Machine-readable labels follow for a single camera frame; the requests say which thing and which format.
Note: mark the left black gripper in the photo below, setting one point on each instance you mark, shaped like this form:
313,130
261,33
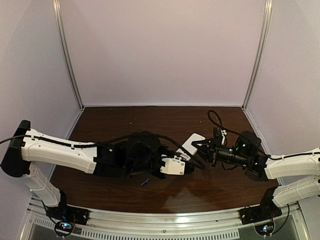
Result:
165,157

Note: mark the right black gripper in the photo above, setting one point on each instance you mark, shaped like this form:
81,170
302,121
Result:
215,150

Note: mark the white remote control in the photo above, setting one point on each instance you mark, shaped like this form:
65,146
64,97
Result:
188,146

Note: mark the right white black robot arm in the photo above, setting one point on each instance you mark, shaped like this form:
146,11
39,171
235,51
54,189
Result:
262,168

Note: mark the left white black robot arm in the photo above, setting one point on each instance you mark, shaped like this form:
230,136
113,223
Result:
136,154

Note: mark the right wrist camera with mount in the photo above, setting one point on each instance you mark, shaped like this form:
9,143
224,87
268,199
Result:
220,136

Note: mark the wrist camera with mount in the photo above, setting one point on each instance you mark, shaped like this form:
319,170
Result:
176,165
220,136

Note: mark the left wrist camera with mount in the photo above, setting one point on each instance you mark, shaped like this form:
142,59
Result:
176,165

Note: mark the right aluminium frame post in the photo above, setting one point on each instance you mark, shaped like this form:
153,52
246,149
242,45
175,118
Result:
262,41

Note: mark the aluminium frame post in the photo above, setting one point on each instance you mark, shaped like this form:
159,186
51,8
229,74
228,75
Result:
65,53
262,41

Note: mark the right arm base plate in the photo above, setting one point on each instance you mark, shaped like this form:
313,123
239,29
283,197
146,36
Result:
254,214

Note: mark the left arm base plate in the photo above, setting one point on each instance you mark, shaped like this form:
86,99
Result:
69,214

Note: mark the front aluminium rail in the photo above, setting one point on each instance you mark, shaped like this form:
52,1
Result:
209,225

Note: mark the left aluminium frame post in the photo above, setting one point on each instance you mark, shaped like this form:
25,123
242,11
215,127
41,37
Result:
65,53

